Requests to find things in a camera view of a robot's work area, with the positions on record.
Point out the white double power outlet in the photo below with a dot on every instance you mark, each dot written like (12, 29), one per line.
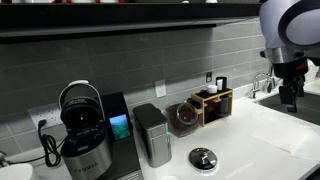
(45, 115)

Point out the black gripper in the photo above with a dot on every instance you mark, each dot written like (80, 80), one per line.
(290, 70)

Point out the black wall shelf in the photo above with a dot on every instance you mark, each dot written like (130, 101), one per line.
(116, 15)

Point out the black silver Keurig coffee machine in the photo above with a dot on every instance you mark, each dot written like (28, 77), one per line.
(88, 143)

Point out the black cylinder cup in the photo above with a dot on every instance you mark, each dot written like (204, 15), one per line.
(221, 83)

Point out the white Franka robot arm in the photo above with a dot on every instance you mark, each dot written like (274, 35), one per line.
(283, 23)

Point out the small chrome tap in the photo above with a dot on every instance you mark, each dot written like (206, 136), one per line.
(256, 85)

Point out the wooden coffee tool rack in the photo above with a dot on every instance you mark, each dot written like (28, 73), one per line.
(203, 101)

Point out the white paper towel sheet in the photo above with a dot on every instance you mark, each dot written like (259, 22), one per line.
(286, 133)

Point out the white single wall outlet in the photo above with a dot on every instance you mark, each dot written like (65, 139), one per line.
(160, 88)

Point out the dark kitchen sink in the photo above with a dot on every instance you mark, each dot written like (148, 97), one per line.
(306, 106)

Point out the stainless steel box canister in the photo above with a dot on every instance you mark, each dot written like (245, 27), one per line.
(155, 136)

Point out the glass jar of coffee beans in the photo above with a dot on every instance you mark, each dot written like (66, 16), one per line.
(181, 120)

